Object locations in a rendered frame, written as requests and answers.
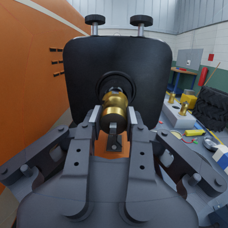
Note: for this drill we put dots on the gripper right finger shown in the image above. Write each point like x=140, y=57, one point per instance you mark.
x=140, y=160

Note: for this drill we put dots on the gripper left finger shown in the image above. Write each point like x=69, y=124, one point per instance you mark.
x=78, y=160

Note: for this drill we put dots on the brass bulb with black cap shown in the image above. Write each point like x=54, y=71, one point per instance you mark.
x=114, y=110

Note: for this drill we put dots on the white bulb tray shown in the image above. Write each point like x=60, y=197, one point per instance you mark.
x=180, y=120

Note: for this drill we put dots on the black tractor tyre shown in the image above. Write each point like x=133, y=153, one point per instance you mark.
x=212, y=108

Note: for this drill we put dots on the orange tractor body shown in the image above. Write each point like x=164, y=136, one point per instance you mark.
x=30, y=80

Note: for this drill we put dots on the black headlamp housing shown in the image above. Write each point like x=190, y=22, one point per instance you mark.
x=115, y=55

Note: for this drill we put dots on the black aiming wheel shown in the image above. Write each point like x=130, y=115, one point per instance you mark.
x=95, y=19
x=141, y=20

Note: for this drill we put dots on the round tin with cream lid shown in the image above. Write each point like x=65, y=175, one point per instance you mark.
x=175, y=134

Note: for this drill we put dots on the yellow tester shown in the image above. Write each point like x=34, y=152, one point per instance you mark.
x=195, y=132

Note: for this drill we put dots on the metal bowl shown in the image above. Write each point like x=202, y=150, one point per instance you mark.
x=211, y=143

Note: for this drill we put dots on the yellow box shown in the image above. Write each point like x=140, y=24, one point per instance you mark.
x=189, y=100

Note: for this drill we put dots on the white and blue box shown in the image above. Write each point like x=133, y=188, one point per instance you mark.
x=221, y=157

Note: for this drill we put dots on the grey box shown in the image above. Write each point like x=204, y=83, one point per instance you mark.
x=189, y=91

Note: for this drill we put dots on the blue table with wooden top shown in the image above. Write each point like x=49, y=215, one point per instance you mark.
x=185, y=72

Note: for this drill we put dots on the red block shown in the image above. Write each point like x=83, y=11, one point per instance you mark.
x=182, y=69

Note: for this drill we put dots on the red fire extinguisher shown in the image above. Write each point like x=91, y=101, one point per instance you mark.
x=203, y=75

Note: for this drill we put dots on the wooden broom stick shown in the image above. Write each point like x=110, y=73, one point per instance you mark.
x=212, y=73

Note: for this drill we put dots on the grey notice board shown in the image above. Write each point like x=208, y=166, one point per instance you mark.
x=194, y=59

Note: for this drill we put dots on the red wall sign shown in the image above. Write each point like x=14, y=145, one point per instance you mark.
x=211, y=57

